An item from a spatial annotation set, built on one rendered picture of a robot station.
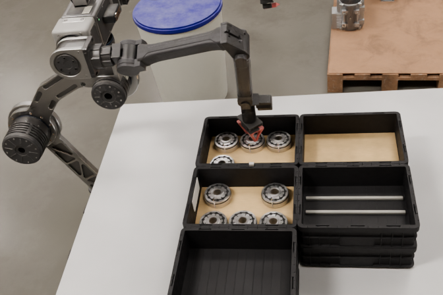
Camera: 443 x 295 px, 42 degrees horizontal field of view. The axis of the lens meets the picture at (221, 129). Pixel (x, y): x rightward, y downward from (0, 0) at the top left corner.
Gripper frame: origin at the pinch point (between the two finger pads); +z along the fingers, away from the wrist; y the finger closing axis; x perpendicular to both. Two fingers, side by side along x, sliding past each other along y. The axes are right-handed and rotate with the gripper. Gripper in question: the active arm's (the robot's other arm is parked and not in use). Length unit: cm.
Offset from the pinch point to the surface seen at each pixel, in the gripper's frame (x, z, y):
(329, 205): -4.3, 4.7, -45.4
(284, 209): 10.2, 4.5, -37.3
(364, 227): -2, -6, -67
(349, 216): -6, 5, -54
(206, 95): -37, 77, 128
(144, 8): -21, 20, 164
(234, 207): 24.7, 4.6, -25.1
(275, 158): -2.7, 5.0, -12.6
